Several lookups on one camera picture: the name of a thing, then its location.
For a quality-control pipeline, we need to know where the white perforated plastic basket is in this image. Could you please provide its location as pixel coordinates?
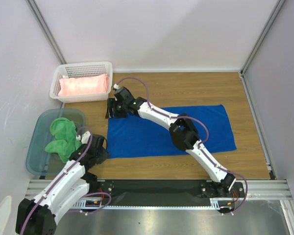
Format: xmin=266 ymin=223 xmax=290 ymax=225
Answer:
xmin=49 ymin=62 xmax=113 ymax=103

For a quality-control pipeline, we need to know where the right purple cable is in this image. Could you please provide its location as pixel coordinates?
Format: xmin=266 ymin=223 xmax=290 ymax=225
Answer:
xmin=115 ymin=77 xmax=248 ymax=216

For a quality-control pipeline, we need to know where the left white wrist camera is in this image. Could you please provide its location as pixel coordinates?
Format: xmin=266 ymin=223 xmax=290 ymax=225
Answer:
xmin=76 ymin=131 xmax=92 ymax=144

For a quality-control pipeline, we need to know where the left aluminium frame post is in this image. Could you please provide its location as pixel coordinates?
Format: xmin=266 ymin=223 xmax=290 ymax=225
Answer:
xmin=25 ymin=0 xmax=67 ymax=65

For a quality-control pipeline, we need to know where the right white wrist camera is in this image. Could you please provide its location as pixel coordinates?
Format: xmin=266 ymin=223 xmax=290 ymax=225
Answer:
xmin=113 ymin=84 xmax=120 ymax=90

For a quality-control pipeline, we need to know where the blue translucent plastic tub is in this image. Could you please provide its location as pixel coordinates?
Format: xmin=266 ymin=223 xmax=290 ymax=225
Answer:
xmin=25 ymin=109 xmax=86 ymax=177

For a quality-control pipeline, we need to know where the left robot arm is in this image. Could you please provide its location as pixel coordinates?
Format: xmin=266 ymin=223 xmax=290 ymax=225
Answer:
xmin=15 ymin=132 xmax=112 ymax=235

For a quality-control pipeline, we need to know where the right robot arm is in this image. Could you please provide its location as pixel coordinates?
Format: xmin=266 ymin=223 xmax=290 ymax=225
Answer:
xmin=106 ymin=84 xmax=236 ymax=197

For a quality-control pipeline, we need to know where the aluminium frame post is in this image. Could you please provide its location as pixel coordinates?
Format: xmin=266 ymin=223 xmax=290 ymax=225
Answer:
xmin=25 ymin=0 xmax=67 ymax=65
xmin=241 ymin=0 xmax=287 ymax=75

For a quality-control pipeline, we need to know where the blue towel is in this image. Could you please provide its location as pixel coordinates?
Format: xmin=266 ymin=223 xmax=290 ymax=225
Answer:
xmin=107 ymin=105 xmax=237 ymax=159

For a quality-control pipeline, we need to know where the pink towel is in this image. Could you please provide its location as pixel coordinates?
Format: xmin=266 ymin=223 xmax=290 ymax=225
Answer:
xmin=58 ymin=73 xmax=109 ymax=96

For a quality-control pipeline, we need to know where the slotted aluminium rail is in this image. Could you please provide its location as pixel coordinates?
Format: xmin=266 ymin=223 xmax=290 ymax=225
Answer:
xmin=18 ymin=178 xmax=291 ymax=214

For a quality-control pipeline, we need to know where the right aluminium frame post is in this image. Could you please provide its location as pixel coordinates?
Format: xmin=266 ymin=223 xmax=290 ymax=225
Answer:
xmin=241 ymin=0 xmax=287 ymax=75

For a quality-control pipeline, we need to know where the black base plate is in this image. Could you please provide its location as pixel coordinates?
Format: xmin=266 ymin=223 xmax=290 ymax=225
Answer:
xmin=98 ymin=180 xmax=245 ymax=207

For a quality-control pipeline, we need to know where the green towel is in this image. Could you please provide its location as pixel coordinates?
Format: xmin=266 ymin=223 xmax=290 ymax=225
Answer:
xmin=45 ymin=117 xmax=82 ymax=163

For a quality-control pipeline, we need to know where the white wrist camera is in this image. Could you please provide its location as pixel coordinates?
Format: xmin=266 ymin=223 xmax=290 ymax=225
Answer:
xmin=76 ymin=131 xmax=92 ymax=144
xmin=113 ymin=84 xmax=120 ymax=90

